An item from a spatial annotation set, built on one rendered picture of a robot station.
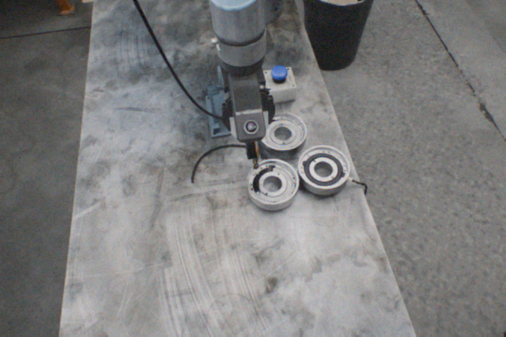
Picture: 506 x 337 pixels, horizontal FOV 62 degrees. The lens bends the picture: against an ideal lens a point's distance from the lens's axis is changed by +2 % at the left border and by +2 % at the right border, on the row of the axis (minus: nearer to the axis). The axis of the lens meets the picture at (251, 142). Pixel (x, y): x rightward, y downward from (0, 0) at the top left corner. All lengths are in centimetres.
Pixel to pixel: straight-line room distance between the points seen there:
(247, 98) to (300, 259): 34
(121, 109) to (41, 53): 164
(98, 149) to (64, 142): 116
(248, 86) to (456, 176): 145
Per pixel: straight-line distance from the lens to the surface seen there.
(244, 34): 59
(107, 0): 143
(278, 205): 83
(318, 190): 86
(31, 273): 190
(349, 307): 81
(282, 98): 101
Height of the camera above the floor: 157
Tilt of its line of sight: 54 degrees down
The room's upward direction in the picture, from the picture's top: 5 degrees counter-clockwise
